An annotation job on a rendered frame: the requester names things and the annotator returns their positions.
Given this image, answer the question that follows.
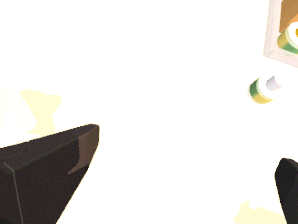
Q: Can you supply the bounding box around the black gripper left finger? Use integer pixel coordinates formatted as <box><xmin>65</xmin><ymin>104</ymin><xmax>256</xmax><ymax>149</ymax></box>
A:
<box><xmin>0</xmin><ymin>123</ymin><xmax>100</xmax><ymax>224</ymax></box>

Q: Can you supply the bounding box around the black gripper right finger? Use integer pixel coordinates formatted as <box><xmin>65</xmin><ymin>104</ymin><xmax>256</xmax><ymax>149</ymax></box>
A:
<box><xmin>274</xmin><ymin>157</ymin><xmax>298</xmax><ymax>224</ymax></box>

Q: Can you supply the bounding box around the orange box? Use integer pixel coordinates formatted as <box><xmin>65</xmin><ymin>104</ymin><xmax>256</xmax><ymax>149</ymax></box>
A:
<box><xmin>278</xmin><ymin>0</ymin><xmax>298</xmax><ymax>34</ymax></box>

